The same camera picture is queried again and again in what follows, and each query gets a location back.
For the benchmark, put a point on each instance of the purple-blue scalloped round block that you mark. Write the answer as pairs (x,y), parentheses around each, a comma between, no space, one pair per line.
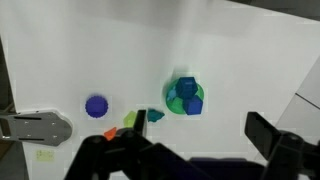
(96,106)

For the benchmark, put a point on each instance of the teal block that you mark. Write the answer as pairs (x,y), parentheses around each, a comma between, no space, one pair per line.
(155,115)

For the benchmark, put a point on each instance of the grey metal mounting plate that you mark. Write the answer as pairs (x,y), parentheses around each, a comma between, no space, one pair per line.
(43,128)

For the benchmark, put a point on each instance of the small light blue piece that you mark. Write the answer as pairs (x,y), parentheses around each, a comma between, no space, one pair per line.
(171,95)

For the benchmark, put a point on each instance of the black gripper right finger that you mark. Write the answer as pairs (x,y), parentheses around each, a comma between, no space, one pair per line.
(276,143)

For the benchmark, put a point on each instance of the dark navy blue block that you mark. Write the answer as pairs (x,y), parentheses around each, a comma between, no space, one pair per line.
(186,87)

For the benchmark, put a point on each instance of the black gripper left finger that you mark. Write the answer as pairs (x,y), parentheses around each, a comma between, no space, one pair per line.
(110,156)

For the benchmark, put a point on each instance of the orange block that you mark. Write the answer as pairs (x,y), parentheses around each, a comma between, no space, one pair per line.
(110,134)

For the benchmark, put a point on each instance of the lime green block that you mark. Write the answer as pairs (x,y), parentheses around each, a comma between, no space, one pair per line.
(129,119)

